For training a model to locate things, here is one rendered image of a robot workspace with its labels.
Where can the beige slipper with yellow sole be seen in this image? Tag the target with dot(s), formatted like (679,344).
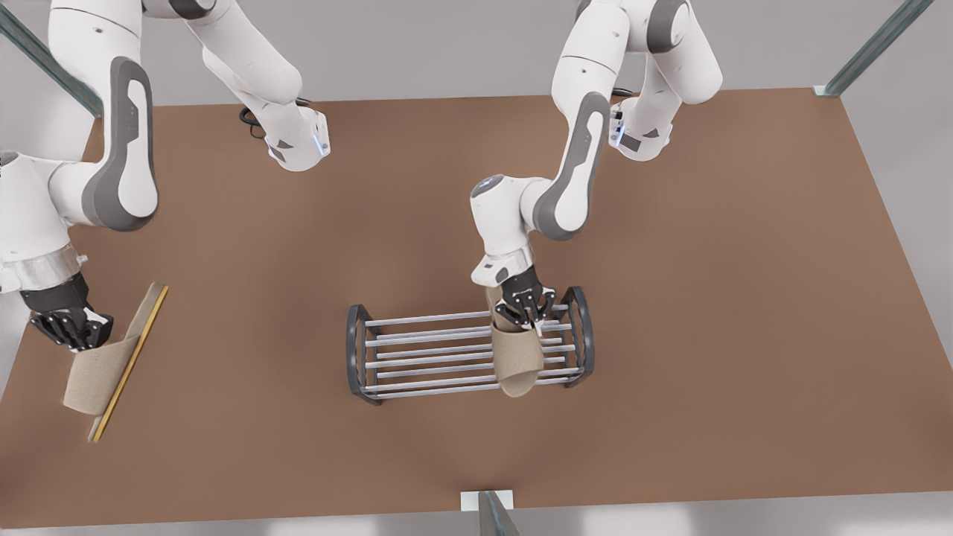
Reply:
(112,365)

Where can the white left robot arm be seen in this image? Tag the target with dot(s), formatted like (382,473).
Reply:
(573,179)

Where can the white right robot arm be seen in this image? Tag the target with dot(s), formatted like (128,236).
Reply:
(119,171)

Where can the metal shoe rack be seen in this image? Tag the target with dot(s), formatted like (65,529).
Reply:
(447,350)

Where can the silver frame post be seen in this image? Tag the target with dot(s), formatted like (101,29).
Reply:
(493,514)
(871,48)
(45,59)

